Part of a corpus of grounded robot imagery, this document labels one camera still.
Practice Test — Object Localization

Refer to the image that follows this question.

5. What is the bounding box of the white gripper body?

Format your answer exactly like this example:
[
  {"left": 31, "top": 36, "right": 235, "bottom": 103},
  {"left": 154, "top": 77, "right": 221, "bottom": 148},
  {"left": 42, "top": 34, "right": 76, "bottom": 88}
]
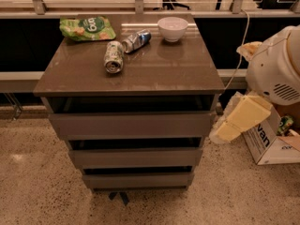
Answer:
[{"left": 234, "top": 95, "right": 273, "bottom": 132}]

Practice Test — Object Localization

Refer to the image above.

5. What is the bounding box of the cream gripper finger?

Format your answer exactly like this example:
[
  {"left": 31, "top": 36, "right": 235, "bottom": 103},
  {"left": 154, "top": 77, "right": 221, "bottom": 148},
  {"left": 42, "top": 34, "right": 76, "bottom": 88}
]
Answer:
[{"left": 216, "top": 122, "right": 241, "bottom": 143}]

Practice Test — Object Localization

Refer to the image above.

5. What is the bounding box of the grey bottom drawer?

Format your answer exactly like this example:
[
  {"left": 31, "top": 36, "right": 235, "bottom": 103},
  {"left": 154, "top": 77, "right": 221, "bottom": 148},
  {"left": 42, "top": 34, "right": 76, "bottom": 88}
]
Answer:
[{"left": 82, "top": 172, "right": 194, "bottom": 189}]

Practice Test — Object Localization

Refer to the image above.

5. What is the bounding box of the grey drawer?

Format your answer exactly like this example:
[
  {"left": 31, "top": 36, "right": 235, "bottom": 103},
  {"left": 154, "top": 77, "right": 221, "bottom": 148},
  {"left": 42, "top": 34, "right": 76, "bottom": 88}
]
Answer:
[
  {"left": 50, "top": 112, "right": 214, "bottom": 141},
  {"left": 82, "top": 172, "right": 194, "bottom": 189},
  {"left": 69, "top": 147, "right": 202, "bottom": 169}
]

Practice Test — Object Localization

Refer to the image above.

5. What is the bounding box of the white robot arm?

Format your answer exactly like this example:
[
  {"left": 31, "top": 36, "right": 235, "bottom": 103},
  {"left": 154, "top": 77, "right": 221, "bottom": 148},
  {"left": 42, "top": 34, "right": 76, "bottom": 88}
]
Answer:
[{"left": 209, "top": 25, "right": 300, "bottom": 143}]

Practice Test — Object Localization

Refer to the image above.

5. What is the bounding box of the grey middle drawer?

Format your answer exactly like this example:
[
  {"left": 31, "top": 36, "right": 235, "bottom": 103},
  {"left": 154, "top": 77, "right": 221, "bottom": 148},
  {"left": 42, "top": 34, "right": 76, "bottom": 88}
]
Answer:
[{"left": 69, "top": 147, "right": 202, "bottom": 169}]

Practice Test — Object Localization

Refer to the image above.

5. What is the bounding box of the grey drawer cabinet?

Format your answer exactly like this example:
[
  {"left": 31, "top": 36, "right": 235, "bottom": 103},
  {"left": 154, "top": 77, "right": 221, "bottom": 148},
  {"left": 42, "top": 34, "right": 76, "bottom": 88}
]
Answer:
[{"left": 34, "top": 14, "right": 224, "bottom": 176}]

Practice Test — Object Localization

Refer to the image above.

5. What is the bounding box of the grey top drawer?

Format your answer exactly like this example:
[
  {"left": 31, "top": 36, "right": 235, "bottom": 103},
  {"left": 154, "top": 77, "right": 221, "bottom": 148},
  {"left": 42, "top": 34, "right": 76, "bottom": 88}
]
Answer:
[{"left": 50, "top": 112, "right": 214, "bottom": 141}]

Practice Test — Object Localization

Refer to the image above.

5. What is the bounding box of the green can in box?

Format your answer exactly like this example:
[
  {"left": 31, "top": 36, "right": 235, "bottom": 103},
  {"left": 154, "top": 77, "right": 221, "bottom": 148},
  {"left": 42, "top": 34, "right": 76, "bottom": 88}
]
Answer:
[{"left": 277, "top": 114, "right": 294, "bottom": 136}]

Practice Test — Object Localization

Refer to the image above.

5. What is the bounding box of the cardboard box with lettering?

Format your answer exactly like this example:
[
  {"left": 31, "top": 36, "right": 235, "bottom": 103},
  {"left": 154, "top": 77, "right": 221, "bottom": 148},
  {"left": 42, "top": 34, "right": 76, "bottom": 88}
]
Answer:
[{"left": 243, "top": 104, "right": 300, "bottom": 165}]

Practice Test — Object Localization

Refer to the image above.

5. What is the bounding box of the metal window railing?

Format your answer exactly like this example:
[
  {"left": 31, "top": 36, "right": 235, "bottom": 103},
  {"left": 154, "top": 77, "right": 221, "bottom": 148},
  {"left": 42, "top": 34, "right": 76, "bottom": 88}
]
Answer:
[{"left": 0, "top": 0, "right": 300, "bottom": 19}]

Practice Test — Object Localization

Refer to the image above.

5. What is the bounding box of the white bowl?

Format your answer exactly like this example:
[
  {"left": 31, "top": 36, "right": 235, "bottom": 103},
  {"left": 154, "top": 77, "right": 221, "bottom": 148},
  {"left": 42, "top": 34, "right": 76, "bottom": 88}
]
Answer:
[{"left": 157, "top": 17, "right": 188, "bottom": 42}]

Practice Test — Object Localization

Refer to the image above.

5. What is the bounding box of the silver blue crushed can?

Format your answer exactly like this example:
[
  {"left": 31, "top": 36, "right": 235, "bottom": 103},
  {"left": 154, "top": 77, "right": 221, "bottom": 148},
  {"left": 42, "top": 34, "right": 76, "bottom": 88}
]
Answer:
[{"left": 121, "top": 29, "right": 152, "bottom": 53}]

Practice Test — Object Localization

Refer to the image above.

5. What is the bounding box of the green crushed soda can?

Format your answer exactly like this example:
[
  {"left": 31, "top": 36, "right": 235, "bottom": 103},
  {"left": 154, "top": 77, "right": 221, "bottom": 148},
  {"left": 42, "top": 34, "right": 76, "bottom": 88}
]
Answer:
[{"left": 104, "top": 41, "right": 124, "bottom": 74}]

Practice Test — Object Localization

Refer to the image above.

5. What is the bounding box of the green snack bag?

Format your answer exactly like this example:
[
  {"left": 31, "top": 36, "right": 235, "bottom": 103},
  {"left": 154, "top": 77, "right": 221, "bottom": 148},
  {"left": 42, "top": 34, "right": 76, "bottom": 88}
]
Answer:
[{"left": 59, "top": 16, "right": 116, "bottom": 41}]

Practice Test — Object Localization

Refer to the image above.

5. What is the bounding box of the white cable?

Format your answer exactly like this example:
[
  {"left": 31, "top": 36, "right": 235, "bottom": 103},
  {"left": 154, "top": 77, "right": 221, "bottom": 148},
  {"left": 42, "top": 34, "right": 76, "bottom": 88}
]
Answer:
[{"left": 223, "top": 8, "right": 251, "bottom": 91}]

